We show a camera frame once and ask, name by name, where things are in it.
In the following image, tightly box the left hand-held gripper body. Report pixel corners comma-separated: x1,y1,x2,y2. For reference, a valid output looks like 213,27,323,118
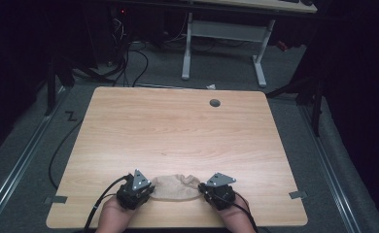
115,168,153,211

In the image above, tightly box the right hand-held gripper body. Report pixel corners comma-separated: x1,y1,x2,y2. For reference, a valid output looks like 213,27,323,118
206,172,237,211

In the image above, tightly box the beige sock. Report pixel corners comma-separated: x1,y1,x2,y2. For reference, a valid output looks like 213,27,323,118
152,176,205,203
151,174,205,201

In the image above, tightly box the person's right hand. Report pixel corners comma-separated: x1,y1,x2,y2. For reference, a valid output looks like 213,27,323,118
210,195,257,233

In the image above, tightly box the person's left hand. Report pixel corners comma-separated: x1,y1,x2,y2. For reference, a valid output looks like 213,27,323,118
94,195,138,233

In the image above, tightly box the grey tape strip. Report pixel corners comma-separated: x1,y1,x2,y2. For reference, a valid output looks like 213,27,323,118
289,190,308,200
44,195,68,205

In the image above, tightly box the black metal stand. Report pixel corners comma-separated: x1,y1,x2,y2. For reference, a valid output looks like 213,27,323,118
266,74,326,137

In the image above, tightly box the white-framed desk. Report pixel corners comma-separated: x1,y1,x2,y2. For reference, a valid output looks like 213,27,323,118
181,0,318,88

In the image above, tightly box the right hand-held gripper black cable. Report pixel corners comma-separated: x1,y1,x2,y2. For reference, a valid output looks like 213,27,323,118
232,191,260,233

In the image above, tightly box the hand-held gripper black cable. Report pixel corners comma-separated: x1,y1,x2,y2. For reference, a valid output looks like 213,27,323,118
232,191,260,233
82,174,134,233

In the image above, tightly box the left hand-held gripper black cable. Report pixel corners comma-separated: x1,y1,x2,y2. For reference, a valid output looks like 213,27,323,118
82,174,134,233

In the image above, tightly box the long black floor cable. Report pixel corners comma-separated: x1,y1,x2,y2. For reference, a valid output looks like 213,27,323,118
48,118,85,190

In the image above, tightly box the metal floor rail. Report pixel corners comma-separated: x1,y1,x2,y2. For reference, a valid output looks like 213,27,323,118
298,105,363,233
0,86,69,227

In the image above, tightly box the bundle of black cables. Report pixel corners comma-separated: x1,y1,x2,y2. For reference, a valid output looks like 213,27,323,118
106,16,150,88

